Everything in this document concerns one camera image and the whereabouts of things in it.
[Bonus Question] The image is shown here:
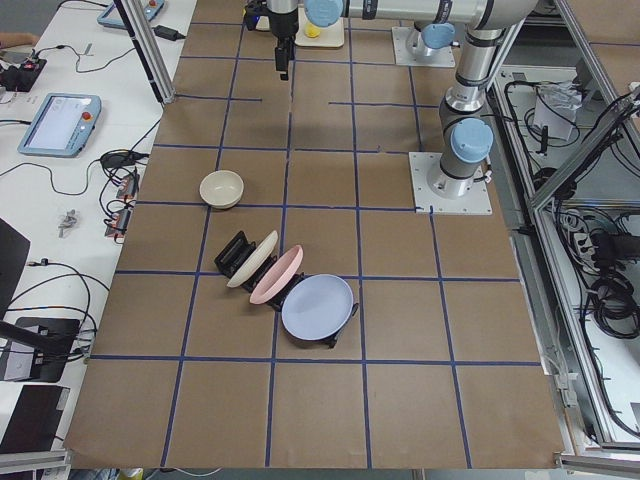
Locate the black monitor stand base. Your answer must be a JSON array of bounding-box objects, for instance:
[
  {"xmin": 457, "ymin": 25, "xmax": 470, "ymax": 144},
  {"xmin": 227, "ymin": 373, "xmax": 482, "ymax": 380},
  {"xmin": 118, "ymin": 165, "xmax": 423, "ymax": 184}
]
[{"xmin": 1, "ymin": 317, "xmax": 80, "ymax": 383}]

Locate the blue plate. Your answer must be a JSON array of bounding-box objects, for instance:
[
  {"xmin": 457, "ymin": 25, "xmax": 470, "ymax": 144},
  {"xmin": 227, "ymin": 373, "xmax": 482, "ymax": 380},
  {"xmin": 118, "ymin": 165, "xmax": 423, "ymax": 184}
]
[{"xmin": 281, "ymin": 274, "xmax": 356, "ymax": 341}]

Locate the black dish rack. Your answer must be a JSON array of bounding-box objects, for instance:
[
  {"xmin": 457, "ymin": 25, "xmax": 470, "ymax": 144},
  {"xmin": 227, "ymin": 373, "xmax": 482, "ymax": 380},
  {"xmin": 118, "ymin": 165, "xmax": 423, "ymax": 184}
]
[{"xmin": 214, "ymin": 231, "xmax": 358, "ymax": 348}]

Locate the blue teach pendant far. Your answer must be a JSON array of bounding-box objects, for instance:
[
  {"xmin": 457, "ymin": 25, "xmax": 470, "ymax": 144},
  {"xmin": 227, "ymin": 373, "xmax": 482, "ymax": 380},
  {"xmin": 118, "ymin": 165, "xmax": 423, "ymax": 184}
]
[{"xmin": 96, "ymin": 0, "xmax": 167, "ymax": 31}]

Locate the blue teach pendant near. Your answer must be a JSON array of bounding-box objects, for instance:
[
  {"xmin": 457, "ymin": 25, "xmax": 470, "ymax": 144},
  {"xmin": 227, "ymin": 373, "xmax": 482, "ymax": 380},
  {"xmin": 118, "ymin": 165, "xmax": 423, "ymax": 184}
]
[{"xmin": 17, "ymin": 93, "xmax": 102, "ymax": 158}]

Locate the crumpled white paper bag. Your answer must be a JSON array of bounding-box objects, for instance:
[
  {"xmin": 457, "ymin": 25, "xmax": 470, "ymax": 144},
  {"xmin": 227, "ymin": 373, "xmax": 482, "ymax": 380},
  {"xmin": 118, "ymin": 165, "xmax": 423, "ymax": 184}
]
[{"xmin": 533, "ymin": 81, "xmax": 582, "ymax": 141}]

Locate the cream bowl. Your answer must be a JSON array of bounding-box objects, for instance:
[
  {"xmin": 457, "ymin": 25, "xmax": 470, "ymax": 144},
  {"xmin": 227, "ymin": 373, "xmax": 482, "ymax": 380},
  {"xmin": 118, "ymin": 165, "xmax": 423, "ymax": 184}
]
[{"xmin": 199, "ymin": 170, "xmax": 244, "ymax": 210}]

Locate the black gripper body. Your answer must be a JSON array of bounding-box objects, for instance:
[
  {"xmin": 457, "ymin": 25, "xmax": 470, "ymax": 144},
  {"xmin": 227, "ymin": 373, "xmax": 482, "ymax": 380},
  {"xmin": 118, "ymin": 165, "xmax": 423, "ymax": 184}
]
[{"xmin": 243, "ymin": 0, "xmax": 299, "ymax": 39}]

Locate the black power adapter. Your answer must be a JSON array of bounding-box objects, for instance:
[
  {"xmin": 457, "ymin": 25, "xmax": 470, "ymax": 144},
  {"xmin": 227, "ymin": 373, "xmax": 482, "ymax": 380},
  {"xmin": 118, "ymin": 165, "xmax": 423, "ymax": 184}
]
[{"xmin": 153, "ymin": 25, "xmax": 186, "ymax": 41}]

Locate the white rectangular tray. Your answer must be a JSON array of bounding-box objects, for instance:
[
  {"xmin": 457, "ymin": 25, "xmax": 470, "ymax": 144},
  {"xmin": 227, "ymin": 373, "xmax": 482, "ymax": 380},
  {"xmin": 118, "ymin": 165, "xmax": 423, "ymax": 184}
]
[{"xmin": 295, "ymin": 9, "xmax": 345, "ymax": 48}]

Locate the cream plate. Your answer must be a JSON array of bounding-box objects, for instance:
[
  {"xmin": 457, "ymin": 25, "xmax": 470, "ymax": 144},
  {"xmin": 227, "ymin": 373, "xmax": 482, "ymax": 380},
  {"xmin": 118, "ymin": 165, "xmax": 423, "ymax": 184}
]
[{"xmin": 226, "ymin": 230, "xmax": 278, "ymax": 288}]

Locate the aluminium frame post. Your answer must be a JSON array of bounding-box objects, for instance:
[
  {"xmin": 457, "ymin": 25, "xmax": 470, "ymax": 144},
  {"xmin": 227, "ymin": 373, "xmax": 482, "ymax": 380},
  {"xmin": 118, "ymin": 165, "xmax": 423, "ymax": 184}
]
[{"xmin": 114, "ymin": 0, "xmax": 176, "ymax": 105}]

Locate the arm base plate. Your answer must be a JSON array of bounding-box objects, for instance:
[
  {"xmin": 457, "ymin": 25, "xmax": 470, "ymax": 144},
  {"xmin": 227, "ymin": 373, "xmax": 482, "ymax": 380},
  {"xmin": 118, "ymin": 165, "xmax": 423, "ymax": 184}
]
[
  {"xmin": 392, "ymin": 26, "xmax": 455, "ymax": 68},
  {"xmin": 409, "ymin": 152, "xmax": 492, "ymax": 216}
]

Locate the blue teach pendant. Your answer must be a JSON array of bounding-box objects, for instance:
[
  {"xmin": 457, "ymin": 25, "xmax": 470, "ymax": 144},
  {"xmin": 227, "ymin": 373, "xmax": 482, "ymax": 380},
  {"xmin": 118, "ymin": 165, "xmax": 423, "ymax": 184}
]
[
  {"xmin": 96, "ymin": 0, "xmax": 167, "ymax": 31},
  {"xmin": 17, "ymin": 93, "xmax": 102, "ymax": 158}
]

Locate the pink plate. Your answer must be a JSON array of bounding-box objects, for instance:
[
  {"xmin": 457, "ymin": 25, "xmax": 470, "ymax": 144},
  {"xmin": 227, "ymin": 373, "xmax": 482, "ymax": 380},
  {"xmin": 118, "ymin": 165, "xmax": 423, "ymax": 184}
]
[{"xmin": 249, "ymin": 244, "xmax": 304, "ymax": 305}]

